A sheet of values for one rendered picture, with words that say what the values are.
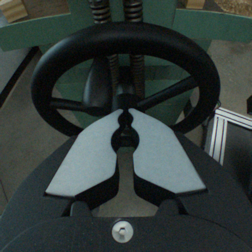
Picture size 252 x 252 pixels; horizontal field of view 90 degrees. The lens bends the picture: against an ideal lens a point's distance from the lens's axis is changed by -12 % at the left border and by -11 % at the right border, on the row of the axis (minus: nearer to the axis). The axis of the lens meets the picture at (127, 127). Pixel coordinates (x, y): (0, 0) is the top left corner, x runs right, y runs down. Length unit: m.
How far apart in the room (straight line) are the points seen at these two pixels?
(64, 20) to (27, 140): 1.16
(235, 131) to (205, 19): 0.87
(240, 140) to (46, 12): 1.12
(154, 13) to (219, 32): 0.20
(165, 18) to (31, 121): 1.36
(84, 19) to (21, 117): 1.39
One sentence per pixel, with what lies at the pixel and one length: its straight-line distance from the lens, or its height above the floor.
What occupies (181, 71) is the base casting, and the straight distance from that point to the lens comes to 0.43.
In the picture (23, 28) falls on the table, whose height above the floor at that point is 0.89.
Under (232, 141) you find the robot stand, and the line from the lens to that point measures 1.08.
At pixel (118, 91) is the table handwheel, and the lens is 0.25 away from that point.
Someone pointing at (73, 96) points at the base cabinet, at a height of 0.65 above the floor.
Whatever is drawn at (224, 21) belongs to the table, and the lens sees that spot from 0.39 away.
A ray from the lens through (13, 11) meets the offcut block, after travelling 0.41.
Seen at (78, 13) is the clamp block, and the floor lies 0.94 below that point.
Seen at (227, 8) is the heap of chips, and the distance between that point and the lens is 0.40.
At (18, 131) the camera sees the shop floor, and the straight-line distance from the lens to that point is 1.49.
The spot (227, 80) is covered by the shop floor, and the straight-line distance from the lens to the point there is 1.77.
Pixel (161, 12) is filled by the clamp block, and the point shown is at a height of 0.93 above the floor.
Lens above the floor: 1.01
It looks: 63 degrees down
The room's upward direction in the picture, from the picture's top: 3 degrees counter-clockwise
